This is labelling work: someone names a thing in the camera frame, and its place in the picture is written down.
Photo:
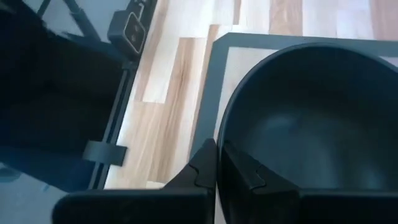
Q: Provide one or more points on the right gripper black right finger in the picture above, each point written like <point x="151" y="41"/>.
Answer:
<point x="264" y="205"/>

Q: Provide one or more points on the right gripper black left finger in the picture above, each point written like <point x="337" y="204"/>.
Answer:
<point x="186" y="205"/>

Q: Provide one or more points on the dark grey bowl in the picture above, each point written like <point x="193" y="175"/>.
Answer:
<point x="311" y="93"/>

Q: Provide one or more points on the black stand legs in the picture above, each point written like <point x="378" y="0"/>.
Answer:
<point x="81" y="19"/>

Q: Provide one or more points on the black clamp bracket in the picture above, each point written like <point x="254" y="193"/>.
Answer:
<point x="105" y="153"/>

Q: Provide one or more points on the black table edge frame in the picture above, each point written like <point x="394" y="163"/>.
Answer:
<point x="114" y="124"/>

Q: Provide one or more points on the small black camera box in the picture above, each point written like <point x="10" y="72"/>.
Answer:
<point x="127" y="32"/>

